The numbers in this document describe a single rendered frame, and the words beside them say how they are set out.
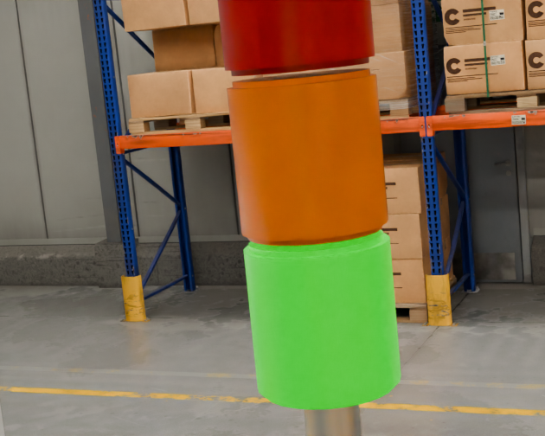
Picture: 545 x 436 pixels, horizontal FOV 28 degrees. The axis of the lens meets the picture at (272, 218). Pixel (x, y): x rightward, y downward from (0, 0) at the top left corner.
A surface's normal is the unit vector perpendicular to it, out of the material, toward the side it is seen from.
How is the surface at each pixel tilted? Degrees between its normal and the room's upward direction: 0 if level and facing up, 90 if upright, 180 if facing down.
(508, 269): 90
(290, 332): 90
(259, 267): 90
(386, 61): 90
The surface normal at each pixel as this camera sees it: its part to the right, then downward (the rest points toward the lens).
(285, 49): -0.17, 0.18
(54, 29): -0.38, 0.18
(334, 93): 0.34, 0.12
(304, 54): 0.09, 0.15
